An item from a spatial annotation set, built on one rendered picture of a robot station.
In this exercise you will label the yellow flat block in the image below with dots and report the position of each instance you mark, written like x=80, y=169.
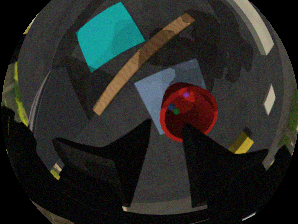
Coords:
x=242, y=144

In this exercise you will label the tan flat bar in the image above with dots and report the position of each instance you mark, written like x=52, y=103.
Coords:
x=143, y=54

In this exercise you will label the beige flat rectangular slab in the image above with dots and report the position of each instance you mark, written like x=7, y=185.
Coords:
x=254, y=22

